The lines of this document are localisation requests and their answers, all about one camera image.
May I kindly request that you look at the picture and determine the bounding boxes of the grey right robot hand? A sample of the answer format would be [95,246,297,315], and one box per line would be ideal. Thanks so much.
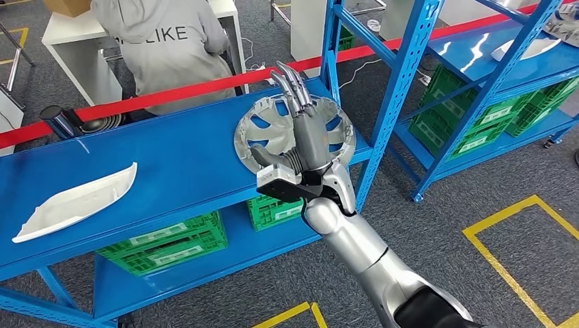
[251,60,335,176]

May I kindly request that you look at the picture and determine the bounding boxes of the silver plastic wheel hubcap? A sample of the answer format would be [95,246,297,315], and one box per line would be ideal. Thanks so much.
[542,9,579,49]
[234,95,357,175]

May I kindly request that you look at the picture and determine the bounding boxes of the blue metal shelf rack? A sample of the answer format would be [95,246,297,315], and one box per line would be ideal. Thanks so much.
[386,0,579,203]
[0,0,447,328]

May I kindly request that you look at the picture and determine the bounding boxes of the white plastic trim part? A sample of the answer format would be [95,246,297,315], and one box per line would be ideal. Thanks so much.
[490,37,562,63]
[12,162,138,245]

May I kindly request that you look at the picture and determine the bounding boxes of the green plastic crate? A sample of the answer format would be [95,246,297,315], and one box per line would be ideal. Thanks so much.
[96,211,227,254]
[408,106,521,163]
[423,63,537,132]
[337,25,356,51]
[505,97,579,138]
[113,230,229,277]
[529,77,579,114]
[246,194,305,232]

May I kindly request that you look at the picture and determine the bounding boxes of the white cabinet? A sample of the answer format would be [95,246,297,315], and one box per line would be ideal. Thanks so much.
[290,0,329,79]
[379,0,503,42]
[0,85,25,157]

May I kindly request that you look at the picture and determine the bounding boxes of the red barrier belt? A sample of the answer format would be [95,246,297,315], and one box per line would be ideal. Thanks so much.
[0,0,579,150]

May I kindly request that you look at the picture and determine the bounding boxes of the ribbed stanchion base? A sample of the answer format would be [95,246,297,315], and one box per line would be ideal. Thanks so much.
[79,113,124,135]

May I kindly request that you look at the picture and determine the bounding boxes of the white desk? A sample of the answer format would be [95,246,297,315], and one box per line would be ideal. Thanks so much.
[41,0,250,107]

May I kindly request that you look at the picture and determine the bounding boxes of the cardboard box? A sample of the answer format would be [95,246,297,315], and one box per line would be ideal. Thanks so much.
[42,0,93,18]

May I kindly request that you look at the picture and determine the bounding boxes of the white floor cable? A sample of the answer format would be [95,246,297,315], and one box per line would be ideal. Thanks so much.
[339,57,383,89]

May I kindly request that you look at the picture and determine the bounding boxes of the black-topped stanchion post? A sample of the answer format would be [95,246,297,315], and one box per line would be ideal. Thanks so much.
[40,105,86,139]

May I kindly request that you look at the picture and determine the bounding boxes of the metal frame stand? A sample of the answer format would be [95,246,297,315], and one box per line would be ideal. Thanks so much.
[0,23,36,112]

